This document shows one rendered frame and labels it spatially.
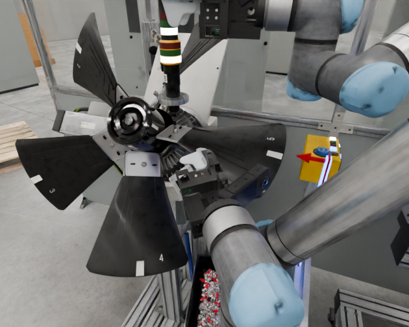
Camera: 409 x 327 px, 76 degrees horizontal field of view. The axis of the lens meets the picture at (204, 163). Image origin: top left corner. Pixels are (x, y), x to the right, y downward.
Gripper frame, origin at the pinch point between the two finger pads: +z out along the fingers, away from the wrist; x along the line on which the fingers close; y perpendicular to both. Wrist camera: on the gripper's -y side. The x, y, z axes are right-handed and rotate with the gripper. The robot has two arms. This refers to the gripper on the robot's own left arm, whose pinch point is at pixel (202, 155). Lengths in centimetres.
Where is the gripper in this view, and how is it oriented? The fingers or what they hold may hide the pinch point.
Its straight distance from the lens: 55.5
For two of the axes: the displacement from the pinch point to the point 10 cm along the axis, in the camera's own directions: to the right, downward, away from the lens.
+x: 1.1, 8.3, 5.4
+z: -2.7, -5.0, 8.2
